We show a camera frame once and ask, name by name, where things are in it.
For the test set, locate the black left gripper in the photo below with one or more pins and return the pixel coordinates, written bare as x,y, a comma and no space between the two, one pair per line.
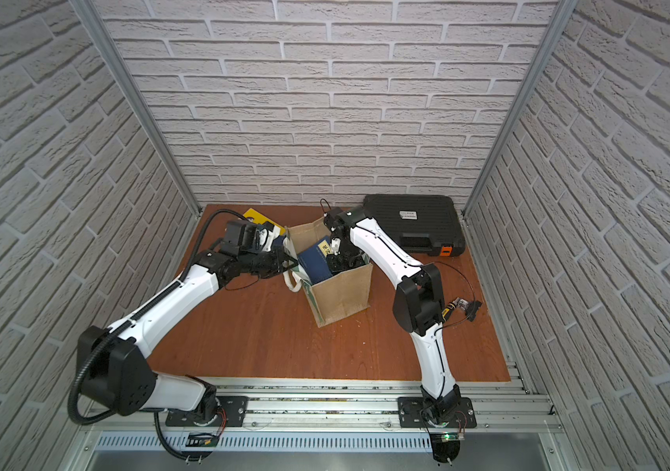
273,261

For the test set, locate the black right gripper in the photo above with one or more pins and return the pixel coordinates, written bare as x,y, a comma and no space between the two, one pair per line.
333,263

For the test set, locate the blue book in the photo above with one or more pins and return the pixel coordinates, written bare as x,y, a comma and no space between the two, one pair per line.
314,261

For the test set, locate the yellow cartoon cover book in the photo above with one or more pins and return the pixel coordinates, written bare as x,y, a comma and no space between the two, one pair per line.
258,218

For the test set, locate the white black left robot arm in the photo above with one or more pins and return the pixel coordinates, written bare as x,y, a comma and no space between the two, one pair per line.
113,376

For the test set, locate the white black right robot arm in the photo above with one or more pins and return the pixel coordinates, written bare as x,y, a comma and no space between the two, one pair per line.
417,307

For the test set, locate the black plastic tool case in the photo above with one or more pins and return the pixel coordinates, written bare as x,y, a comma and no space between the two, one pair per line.
419,223

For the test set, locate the small yellow black cylinder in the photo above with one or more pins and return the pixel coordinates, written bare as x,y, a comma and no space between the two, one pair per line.
447,311

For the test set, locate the small black clip object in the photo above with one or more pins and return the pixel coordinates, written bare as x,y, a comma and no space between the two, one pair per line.
472,310

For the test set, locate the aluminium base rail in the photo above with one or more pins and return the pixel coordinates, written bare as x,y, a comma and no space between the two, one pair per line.
355,416

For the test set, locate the aluminium frame post left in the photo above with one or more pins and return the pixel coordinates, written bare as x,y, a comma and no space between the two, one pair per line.
91,21

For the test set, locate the aluminium frame post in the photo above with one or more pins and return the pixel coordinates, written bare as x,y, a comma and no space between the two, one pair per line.
544,51
91,21

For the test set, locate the aluminium frame post right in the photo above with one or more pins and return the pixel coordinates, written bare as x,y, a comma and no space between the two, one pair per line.
544,51

